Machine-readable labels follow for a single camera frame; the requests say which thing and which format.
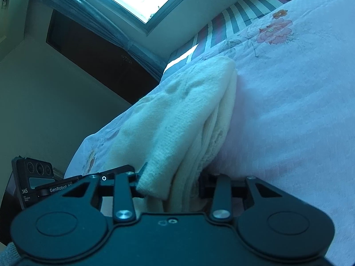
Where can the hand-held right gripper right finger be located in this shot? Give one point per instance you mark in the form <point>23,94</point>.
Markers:
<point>206,184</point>

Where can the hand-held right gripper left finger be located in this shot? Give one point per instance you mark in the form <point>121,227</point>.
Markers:
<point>138,181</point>

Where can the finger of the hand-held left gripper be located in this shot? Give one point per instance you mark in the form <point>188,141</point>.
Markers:
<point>108,171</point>

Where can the cream knitted garment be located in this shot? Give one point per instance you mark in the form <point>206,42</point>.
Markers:
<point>177,110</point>

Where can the person's left forearm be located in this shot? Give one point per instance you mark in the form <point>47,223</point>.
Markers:
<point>8,255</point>

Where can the dark wooden door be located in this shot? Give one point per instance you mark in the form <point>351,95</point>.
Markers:
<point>102,58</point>

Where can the white floral bed cover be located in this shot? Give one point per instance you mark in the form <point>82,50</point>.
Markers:
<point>291,102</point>

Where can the blue curtain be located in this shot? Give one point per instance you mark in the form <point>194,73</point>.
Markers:
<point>111,25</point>

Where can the striped bed sheet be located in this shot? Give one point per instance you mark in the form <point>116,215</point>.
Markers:
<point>238,13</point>

